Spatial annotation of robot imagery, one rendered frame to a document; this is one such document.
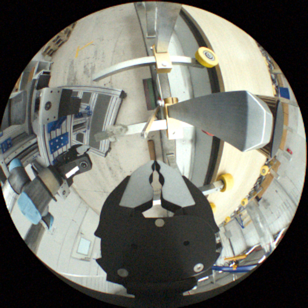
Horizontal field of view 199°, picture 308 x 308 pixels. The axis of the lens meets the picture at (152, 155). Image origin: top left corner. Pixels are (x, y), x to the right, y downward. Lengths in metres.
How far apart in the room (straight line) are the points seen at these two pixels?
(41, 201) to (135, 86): 1.24
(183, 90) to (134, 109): 0.74
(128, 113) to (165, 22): 1.08
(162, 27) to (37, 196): 0.46
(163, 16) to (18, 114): 0.53
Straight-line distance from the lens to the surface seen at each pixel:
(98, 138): 0.36
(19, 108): 0.51
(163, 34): 0.31
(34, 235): 0.63
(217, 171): 0.44
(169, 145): 0.49
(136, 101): 1.17
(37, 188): 0.27
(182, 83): 0.59
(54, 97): 0.43
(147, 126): 0.15
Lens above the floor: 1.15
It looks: 63 degrees down
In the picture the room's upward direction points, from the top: 180 degrees clockwise
